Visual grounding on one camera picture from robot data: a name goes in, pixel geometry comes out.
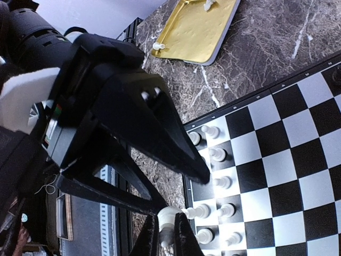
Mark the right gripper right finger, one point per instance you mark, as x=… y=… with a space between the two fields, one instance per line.
x=185 y=242

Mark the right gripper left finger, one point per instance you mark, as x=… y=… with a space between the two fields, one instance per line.
x=147 y=242

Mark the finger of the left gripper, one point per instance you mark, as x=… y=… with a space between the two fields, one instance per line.
x=80 y=180

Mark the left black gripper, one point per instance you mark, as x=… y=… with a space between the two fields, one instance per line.
x=102 y=93

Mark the white chess piece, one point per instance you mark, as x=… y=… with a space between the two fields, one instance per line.
x=205 y=236

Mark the white chess king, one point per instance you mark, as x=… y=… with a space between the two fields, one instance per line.
x=202 y=211

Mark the white chess pawn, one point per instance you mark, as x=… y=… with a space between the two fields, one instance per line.
x=227 y=210
x=218 y=154
x=233 y=239
x=211 y=131

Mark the gold square tray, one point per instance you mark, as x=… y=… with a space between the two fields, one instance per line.
x=193 y=35

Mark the black grey chessboard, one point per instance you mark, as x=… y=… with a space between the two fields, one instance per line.
x=283 y=156

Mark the white chess knight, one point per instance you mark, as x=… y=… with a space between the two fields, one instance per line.
x=208 y=4

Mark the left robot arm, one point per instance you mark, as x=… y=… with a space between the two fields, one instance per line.
x=31 y=43

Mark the white slotted cable duct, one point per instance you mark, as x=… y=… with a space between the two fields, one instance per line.
x=108 y=217

